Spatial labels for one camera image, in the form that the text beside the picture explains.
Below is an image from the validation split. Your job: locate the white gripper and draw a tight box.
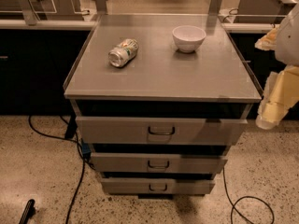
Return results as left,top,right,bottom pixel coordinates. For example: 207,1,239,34
255,27,299,130

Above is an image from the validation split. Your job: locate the grey drawer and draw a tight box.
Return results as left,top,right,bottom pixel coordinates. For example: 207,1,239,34
101,177,215,195
76,117,248,145
91,153,227,174

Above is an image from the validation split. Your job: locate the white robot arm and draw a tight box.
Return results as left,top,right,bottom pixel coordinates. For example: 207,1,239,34
255,5,299,130

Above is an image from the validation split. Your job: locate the grey drawer cabinet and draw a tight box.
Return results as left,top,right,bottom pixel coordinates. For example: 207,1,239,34
63,13,264,201

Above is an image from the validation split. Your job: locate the grey top drawer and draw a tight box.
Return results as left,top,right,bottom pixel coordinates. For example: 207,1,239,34
76,117,248,145

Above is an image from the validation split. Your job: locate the grey bottom drawer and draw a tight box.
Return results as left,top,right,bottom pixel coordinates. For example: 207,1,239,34
101,177,215,195

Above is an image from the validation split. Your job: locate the white ceramic bowl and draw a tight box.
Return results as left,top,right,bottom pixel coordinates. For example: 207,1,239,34
172,25,206,53

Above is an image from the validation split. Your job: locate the crushed green soda can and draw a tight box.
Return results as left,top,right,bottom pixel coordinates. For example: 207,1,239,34
108,38,139,68

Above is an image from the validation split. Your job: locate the grey counter ledge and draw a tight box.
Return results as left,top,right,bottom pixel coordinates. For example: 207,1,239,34
0,20,97,31

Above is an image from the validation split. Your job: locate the black object on floor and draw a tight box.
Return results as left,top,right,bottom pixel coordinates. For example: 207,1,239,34
19,199,36,224

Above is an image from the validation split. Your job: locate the grey right support post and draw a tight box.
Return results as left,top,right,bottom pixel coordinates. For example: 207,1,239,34
208,0,222,15

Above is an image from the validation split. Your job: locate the black cable right floor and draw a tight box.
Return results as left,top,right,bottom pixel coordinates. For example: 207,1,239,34
221,166,276,224

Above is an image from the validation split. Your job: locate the black cable floor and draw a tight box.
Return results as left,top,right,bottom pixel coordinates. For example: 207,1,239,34
27,115,96,224
221,166,276,224

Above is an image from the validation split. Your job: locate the black cable left floor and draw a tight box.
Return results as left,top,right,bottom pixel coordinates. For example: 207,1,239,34
27,115,96,224

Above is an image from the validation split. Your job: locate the grey left support post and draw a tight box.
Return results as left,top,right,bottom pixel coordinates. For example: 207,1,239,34
18,0,38,26

